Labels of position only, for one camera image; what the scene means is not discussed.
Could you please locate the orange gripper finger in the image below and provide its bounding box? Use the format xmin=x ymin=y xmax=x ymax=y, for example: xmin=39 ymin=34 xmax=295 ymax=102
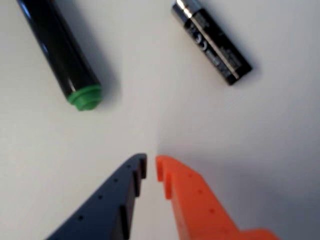
xmin=155 ymin=154 xmax=281 ymax=240

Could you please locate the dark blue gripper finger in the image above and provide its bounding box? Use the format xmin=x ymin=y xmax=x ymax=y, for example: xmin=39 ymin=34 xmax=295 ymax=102
xmin=46 ymin=152 xmax=148 ymax=240

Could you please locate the black AA battery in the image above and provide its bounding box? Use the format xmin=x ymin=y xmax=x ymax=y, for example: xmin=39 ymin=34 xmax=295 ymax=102
xmin=170 ymin=0 xmax=254 ymax=87

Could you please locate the black marker with green cap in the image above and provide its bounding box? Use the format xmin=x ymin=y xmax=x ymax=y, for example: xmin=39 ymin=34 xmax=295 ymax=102
xmin=15 ymin=0 xmax=104 ymax=113

